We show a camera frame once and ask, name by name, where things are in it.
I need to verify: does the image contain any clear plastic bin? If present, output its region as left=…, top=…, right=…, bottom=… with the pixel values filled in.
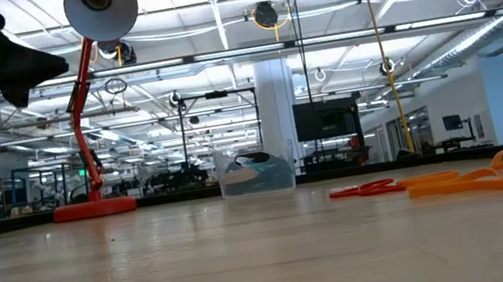
left=212, top=138, right=300, bottom=202

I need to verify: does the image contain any red rubber band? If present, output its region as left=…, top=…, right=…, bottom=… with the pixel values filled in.
left=328, top=174, right=408, bottom=202

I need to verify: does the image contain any long ceiling light strip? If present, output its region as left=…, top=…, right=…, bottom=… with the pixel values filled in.
left=0, top=4, right=503, bottom=97

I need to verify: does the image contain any white building column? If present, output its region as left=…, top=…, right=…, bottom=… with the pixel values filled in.
left=250, top=56, right=304, bottom=150

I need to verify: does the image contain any black monitor on stand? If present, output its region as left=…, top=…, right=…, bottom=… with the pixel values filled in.
left=291, top=93, right=370, bottom=174

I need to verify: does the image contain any red desk lamp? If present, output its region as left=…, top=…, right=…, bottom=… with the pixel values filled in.
left=18, top=0, right=172, bottom=225

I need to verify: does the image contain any black background robot station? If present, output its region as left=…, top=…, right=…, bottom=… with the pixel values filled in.
left=115, top=162, right=213, bottom=202

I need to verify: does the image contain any small desk monitor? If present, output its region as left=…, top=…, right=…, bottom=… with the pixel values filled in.
left=441, top=113, right=465, bottom=133

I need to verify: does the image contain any small round cable reel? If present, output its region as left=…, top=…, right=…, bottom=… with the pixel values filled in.
left=377, top=56, right=398, bottom=78
left=167, top=89, right=184, bottom=110

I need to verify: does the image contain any yellow power cord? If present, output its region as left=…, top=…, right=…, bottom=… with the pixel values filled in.
left=362, top=0, right=416, bottom=157

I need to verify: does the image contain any black camera rig frame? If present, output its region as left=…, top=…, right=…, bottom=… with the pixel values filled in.
left=175, top=83, right=268, bottom=172

